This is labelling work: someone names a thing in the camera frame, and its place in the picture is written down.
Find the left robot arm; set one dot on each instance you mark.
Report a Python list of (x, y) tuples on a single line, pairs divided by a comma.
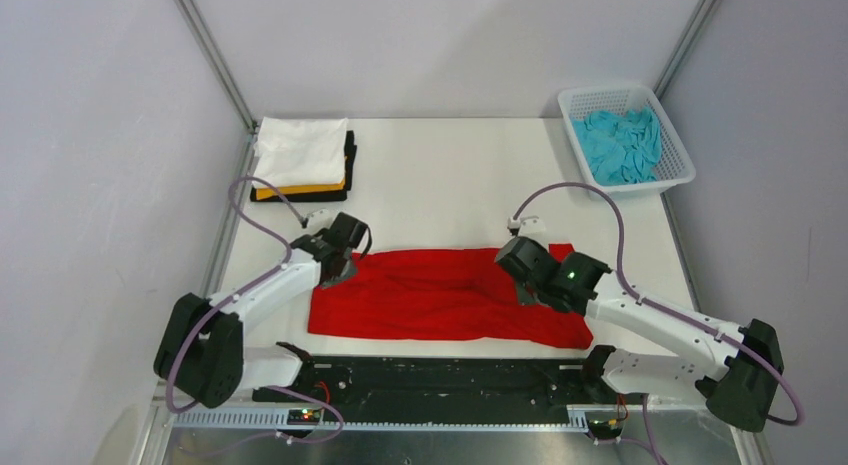
[(203, 357)]

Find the corner aluminium post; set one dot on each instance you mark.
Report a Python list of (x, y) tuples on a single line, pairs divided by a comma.
[(695, 26), (209, 48)]

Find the left corner aluminium post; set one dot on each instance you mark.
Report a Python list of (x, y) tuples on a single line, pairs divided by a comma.
[(209, 48)]

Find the blue t shirt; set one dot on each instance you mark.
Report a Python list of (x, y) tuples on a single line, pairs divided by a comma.
[(620, 149)]

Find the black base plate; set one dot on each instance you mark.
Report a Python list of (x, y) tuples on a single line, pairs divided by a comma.
[(449, 391)]

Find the controller board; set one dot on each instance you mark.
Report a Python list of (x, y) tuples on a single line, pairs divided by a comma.
[(304, 417), (607, 431)]

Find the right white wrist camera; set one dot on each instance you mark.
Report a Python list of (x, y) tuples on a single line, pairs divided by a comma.
[(526, 226)]

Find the right corner aluminium post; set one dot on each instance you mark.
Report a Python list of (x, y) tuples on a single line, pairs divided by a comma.
[(695, 26)]

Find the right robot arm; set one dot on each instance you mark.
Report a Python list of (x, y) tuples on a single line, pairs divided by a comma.
[(732, 369)]

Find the yellow folded t shirt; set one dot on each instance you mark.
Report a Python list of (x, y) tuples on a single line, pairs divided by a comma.
[(308, 193)]

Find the white plastic basket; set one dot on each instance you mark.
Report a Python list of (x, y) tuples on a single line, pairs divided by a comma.
[(675, 166)]

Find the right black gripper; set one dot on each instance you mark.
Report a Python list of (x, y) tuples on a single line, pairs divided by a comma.
[(524, 297)]

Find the right controller board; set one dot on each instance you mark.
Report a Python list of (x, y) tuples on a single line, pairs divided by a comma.
[(607, 431)]

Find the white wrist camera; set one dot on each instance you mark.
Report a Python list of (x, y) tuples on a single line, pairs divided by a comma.
[(526, 226), (317, 219)]

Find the left controller board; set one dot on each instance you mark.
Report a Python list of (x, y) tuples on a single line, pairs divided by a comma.
[(304, 417)]

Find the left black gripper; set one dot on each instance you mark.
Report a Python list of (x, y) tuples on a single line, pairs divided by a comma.
[(349, 274)]

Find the white folded t shirt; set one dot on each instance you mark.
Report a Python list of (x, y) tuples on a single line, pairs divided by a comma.
[(301, 152)]

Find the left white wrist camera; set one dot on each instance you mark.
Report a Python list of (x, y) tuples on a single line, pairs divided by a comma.
[(317, 219)]

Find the red t shirt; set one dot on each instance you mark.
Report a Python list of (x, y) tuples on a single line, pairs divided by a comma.
[(438, 295)]

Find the aluminium frame rail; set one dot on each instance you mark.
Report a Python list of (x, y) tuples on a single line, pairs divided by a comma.
[(251, 429)]

